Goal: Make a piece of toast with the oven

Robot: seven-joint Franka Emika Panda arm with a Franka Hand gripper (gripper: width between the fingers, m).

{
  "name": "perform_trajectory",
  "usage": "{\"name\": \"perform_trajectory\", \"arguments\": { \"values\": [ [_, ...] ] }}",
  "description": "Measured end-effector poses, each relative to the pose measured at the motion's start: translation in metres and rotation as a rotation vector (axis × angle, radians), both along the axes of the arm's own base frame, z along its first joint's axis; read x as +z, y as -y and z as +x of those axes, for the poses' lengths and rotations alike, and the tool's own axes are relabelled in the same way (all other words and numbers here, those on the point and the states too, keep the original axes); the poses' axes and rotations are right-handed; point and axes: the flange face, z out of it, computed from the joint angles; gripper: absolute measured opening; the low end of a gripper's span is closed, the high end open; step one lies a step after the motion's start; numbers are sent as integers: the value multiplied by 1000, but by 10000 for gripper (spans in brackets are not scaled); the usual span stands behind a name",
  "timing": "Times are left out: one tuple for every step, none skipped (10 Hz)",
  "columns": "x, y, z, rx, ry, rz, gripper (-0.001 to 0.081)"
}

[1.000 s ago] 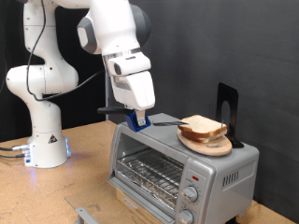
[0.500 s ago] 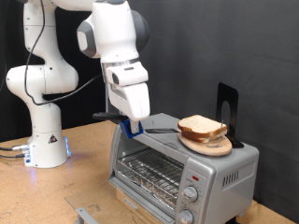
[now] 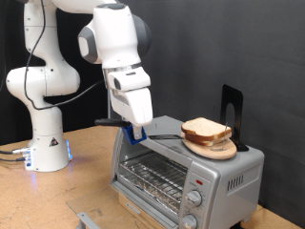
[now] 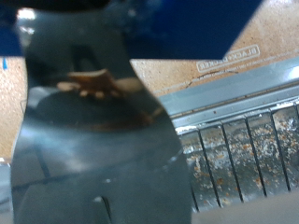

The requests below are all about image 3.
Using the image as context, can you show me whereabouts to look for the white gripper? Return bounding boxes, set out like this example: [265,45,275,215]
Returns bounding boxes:
[111,87,154,140]

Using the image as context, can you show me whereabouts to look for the slotted spatula with blue block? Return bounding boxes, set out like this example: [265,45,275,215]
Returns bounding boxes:
[93,117,186,147]

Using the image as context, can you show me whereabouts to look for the glass oven door with handle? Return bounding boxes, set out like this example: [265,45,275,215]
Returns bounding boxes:
[66,180,181,229]

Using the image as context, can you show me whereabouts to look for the metal oven rack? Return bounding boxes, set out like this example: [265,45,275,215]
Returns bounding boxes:
[118,152,189,212]

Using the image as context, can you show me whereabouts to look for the silver oven knob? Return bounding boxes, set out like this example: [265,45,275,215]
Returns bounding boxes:
[179,214,198,229]
[185,189,204,208]

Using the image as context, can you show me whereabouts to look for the silver toaster oven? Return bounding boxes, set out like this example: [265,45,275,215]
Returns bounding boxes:
[111,114,265,229]

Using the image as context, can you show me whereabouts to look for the vertical metal pole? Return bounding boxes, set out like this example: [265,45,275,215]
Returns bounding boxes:
[106,90,113,120]

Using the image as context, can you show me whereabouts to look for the round wooden plate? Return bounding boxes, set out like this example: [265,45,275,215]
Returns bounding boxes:
[180,131,238,161]

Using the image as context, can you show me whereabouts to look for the black metal bookend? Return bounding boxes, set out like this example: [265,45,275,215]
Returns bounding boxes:
[219,84,250,153]

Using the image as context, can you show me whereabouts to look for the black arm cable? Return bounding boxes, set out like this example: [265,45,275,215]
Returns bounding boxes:
[23,0,107,112]

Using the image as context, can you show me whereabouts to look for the robot base cable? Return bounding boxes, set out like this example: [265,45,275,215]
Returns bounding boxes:
[0,156,29,163]
[0,147,31,156]

